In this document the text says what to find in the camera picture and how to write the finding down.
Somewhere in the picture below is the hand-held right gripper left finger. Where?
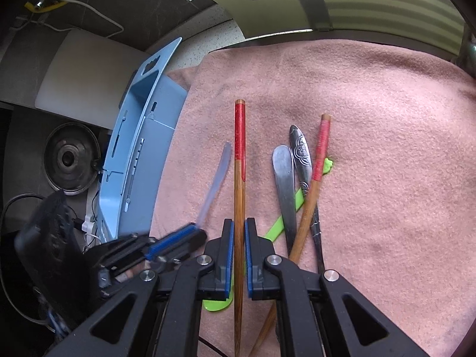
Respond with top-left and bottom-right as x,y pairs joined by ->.
43,219 -> 235,357

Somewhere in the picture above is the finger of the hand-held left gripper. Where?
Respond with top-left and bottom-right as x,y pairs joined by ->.
98,224 -> 207,287

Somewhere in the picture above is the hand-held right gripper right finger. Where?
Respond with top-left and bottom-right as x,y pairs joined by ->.
245,219 -> 430,357

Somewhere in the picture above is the green plastic spoon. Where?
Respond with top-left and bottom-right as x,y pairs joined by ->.
203,157 -> 335,312

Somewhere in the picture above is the red-ended wooden chopstick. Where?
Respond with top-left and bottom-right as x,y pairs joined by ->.
234,99 -> 247,357
248,114 -> 332,357

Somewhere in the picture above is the plain metal spoon handle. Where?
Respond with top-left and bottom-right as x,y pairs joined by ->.
272,145 -> 298,258

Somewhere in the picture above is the metal spoon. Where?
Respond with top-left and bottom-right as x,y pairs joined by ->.
289,124 -> 327,274

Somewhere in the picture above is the blue plastic basket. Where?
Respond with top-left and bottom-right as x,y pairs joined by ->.
97,37 -> 188,242

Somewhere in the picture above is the white charger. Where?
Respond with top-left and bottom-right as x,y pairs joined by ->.
80,214 -> 99,235

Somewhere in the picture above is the glass pot lid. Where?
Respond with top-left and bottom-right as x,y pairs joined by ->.
44,122 -> 102,196

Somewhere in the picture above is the pink towel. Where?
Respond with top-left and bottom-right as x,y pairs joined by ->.
151,39 -> 476,357

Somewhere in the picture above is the white cutting board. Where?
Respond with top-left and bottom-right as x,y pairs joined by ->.
34,29 -> 144,129

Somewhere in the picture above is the stainless steel sink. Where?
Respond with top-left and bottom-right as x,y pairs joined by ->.
206,0 -> 467,58

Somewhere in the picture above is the black cable loop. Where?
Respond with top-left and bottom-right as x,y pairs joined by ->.
0,192 -> 49,324

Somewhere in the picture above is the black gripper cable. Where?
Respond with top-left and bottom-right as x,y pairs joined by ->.
199,336 -> 224,357

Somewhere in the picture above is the white cable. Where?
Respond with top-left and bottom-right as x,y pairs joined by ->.
41,0 -> 124,40

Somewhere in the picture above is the yellow cable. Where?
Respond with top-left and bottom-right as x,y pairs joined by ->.
24,0 -> 69,12

